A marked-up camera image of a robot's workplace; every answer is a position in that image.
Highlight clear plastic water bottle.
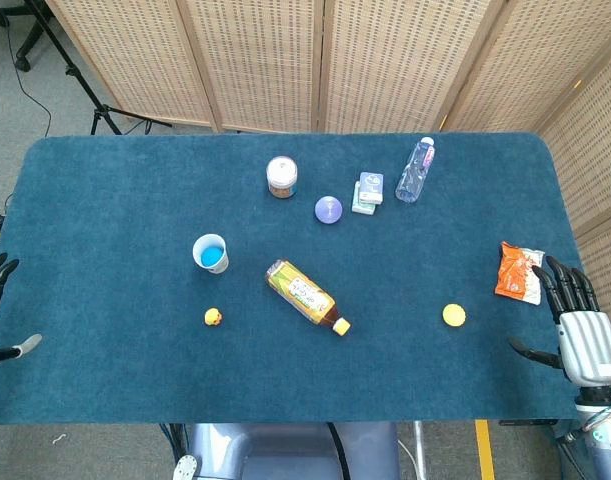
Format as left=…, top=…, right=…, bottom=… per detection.
left=395, top=136, right=438, bottom=204

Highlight white paper cup blue inside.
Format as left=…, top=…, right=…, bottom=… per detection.
left=192, top=233, right=230, bottom=275

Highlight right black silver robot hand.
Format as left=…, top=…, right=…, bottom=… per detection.
left=507, top=255, right=611, bottom=389

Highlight blue small card box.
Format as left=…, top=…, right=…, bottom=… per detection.
left=358, top=171, right=385, bottom=205

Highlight yellow round lid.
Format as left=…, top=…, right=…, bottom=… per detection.
left=441, top=303, right=468, bottom=329

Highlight black office chair base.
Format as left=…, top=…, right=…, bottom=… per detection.
left=0, top=0, right=54, bottom=71

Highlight teal small card box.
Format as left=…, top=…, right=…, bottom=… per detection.
left=351, top=182, right=379, bottom=216

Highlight white lidded jar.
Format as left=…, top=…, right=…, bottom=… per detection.
left=265, top=155, right=299, bottom=200

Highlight black floor cable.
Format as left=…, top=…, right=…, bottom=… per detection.
left=4, top=0, right=54, bottom=139

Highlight black cables under table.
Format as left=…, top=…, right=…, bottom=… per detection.
left=158, top=423, right=189, bottom=464

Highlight orange white snack bag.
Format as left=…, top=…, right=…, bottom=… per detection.
left=494, top=241, right=546, bottom=306

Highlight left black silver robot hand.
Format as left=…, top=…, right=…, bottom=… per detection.
left=0, top=252, right=43, bottom=366

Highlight black tripod stand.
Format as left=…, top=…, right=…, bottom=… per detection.
left=27, top=0, right=174, bottom=136

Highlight metal table leg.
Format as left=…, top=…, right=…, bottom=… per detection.
left=412, top=421, right=427, bottom=480

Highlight purple round lid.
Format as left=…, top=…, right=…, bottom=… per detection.
left=314, top=196, right=344, bottom=225

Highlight white round perforated plate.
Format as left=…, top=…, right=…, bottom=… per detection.
left=173, top=453, right=199, bottom=480

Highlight silver-blue robot torso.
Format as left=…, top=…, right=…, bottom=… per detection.
left=187, top=422, right=401, bottom=480

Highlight tea bottle yellow cap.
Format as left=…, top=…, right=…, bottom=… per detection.
left=264, top=258, right=352, bottom=336

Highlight black cable on torso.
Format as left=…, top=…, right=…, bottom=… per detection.
left=326, top=422, right=350, bottom=480

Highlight blue table cloth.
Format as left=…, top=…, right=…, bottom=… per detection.
left=0, top=132, right=594, bottom=426

